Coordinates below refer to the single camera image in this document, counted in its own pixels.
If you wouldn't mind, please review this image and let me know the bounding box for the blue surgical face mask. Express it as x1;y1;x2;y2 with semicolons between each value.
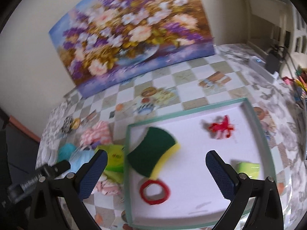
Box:
68;149;95;173

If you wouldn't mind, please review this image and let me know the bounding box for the pink fabric scrunchie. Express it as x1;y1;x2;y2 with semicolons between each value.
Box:
91;173;121;196

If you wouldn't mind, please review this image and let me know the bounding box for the black white leopard scrunchie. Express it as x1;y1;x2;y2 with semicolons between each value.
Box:
61;116;73;134

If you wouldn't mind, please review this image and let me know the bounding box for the large green tissue pack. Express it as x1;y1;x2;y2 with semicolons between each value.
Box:
95;144;124;173

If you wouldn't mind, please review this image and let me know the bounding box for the pink white fuzzy cloth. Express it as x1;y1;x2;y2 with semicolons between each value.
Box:
80;121;112;147

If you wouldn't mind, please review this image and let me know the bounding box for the turquoise plastic container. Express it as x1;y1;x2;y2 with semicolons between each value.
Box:
57;143;77;163

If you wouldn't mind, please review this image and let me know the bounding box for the small green tissue pack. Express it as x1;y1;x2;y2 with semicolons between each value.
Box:
237;162;260;179

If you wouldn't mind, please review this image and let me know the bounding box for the checkered patterned tablecloth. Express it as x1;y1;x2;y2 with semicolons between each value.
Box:
36;44;306;229

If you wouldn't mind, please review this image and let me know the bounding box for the white tray with teal rim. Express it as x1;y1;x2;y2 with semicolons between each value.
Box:
124;98;276;229

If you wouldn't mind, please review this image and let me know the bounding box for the green yellow scrub sponge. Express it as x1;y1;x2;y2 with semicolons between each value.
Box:
127;127;180;180

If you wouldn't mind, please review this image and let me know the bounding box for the white power strip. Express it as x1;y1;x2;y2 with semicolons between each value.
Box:
248;56;279;84

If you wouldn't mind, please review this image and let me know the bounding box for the black power adapter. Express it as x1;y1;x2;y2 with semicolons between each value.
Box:
265;51;282;74

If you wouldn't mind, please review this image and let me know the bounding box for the floral painting canvas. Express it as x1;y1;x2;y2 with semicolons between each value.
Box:
49;0;214;98

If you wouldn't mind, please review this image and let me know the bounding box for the white shelf unit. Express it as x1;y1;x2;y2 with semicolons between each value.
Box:
245;0;306;60

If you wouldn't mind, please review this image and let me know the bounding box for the red hair tie ring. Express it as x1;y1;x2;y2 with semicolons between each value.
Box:
139;178;171;206

